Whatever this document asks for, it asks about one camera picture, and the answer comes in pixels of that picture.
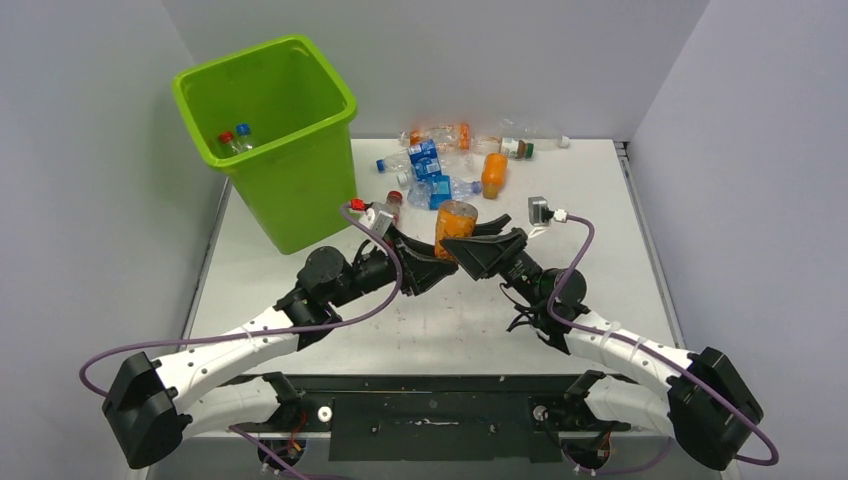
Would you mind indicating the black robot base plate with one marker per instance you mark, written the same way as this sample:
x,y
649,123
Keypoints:
x,y
434,418

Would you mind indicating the Pepsi bottle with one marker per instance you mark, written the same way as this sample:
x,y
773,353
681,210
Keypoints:
x,y
245,139

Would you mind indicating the small orange juice bottle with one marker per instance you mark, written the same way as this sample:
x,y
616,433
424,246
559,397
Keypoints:
x,y
455,219

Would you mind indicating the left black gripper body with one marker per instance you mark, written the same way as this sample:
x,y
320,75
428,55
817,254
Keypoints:
x,y
373,271

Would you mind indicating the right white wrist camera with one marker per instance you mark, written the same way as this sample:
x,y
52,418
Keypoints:
x,y
542,215

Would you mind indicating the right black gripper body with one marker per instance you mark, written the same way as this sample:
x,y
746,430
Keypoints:
x,y
524,274

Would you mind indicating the crushed blue label bottle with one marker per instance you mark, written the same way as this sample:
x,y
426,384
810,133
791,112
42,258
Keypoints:
x,y
431,193

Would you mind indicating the blue label clear bottle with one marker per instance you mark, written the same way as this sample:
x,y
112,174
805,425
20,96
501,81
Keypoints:
x,y
424,161

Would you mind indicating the orange bottle barcode label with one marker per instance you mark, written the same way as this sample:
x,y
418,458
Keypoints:
x,y
494,175

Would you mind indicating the orange label bottle rear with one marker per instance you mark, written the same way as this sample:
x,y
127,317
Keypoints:
x,y
447,137

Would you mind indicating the green-red label bottle rear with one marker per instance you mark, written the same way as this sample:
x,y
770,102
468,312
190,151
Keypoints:
x,y
516,148

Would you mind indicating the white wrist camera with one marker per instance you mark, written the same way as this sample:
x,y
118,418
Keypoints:
x,y
377,217
542,215

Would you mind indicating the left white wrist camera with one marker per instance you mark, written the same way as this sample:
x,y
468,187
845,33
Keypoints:
x,y
377,217

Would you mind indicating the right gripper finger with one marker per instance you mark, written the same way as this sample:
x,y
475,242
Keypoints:
x,y
483,257
494,227

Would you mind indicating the green plastic bin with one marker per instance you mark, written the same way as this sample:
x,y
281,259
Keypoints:
x,y
300,110

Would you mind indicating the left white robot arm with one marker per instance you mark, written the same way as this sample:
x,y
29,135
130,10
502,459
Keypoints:
x,y
154,404

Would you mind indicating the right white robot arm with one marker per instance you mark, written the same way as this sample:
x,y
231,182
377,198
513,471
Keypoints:
x,y
698,400

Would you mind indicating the red label clear bottle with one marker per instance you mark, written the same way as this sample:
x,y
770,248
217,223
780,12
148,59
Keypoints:
x,y
229,144

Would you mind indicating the small red-cap bottle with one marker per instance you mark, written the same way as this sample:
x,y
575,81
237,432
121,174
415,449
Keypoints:
x,y
394,201

